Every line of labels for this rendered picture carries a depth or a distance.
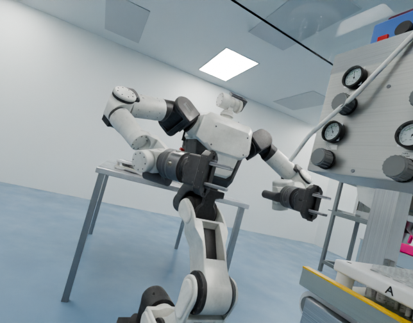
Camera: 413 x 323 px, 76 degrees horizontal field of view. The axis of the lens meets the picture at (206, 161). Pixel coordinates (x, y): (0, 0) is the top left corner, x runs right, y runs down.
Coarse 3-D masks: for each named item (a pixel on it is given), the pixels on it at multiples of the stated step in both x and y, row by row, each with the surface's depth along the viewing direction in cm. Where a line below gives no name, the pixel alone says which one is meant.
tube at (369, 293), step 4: (372, 264) 44; (372, 268) 44; (376, 268) 44; (380, 268) 44; (368, 288) 44; (368, 292) 44; (372, 292) 43; (364, 296) 44; (368, 296) 43; (372, 296) 43; (372, 300) 43
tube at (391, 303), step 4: (396, 276) 41; (400, 276) 40; (396, 280) 41; (400, 280) 40; (388, 300) 41; (392, 300) 40; (388, 304) 41; (392, 304) 40; (396, 304) 40; (388, 308) 41; (392, 308) 40; (396, 308) 40
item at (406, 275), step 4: (392, 272) 43; (396, 272) 43; (400, 272) 44; (404, 272) 44; (408, 272) 45; (412, 272) 47; (392, 276) 43; (404, 276) 41; (408, 276) 42; (412, 276) 43; (404, 280) 41; (384, 304) 43; (400, 304) 41; (412, 312) 39
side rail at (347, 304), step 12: (312, 276) 47; (312, 288) 46; (324, 288) 44; (336, 288) 42; (324, 300) 44; (336, 300) 42; (348, 300) 40; (360, 300) 39; (348, 312) 40; (360, 312) 38; (372, 312) 37
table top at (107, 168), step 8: (96, 168) 165; (104, 168) 170; (112, 168) 191; (120, 176) 169; (128, 176) 171; (136, 176) 173; (152, 184) 176; (176, 184) 207; (216, 200) 190; (224, 200) 192; (232, 200) 198; (248, 208) 198
